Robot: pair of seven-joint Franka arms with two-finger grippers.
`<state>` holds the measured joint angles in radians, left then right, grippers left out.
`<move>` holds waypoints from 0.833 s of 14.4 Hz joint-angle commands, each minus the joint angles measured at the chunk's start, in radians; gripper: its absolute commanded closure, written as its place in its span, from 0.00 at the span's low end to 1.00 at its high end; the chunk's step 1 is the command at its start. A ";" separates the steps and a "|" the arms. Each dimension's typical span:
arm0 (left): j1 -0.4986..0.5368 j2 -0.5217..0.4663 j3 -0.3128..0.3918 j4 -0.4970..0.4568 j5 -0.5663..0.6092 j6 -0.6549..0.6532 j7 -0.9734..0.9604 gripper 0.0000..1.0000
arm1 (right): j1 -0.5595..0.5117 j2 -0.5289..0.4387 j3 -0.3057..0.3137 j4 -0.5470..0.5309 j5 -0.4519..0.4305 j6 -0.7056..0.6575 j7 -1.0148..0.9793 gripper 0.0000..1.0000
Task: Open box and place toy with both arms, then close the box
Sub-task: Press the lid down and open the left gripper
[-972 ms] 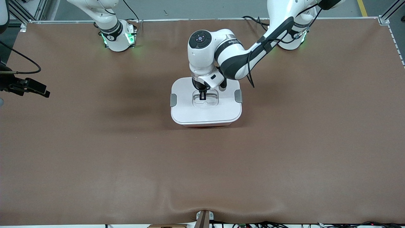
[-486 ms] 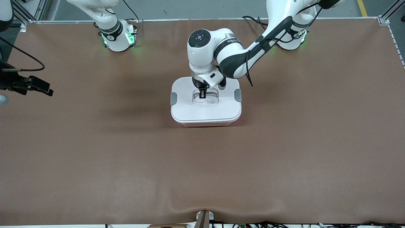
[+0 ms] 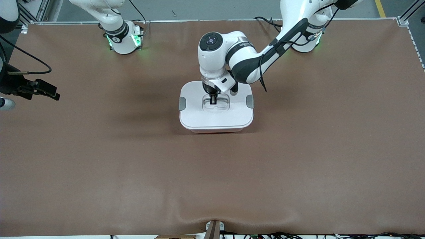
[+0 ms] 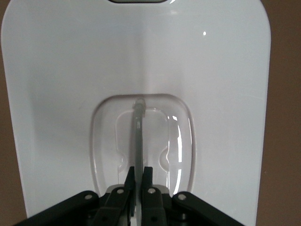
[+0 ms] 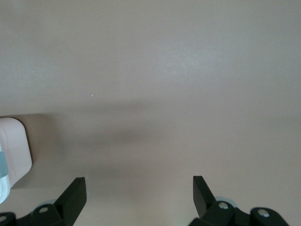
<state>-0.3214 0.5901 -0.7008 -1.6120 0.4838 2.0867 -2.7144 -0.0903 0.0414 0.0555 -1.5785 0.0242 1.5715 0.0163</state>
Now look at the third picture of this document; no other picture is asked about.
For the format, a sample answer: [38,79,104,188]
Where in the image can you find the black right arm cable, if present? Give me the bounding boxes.
[0,35,52,75]

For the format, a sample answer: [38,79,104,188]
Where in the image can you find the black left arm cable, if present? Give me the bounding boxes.
[259,0,341,92]

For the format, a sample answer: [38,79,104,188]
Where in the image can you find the brown table mat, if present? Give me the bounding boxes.
[0,18,425,237]

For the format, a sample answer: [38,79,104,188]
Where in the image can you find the pink plastic storage box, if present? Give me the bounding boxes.
[190,127,243,134]

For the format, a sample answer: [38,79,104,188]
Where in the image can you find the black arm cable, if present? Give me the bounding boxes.
[259,0,341,92]
[0,35,52,75]

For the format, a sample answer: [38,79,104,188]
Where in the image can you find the aluminium frame post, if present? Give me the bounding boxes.
[398,0,425,26]
[18,0,63,25]

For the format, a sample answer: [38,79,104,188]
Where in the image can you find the black base cable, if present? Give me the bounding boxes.
[254,16,283,34]
[128,0,147,24]

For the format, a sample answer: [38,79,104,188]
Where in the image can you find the white box lid grey latches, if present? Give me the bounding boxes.
[179,80,254,130]

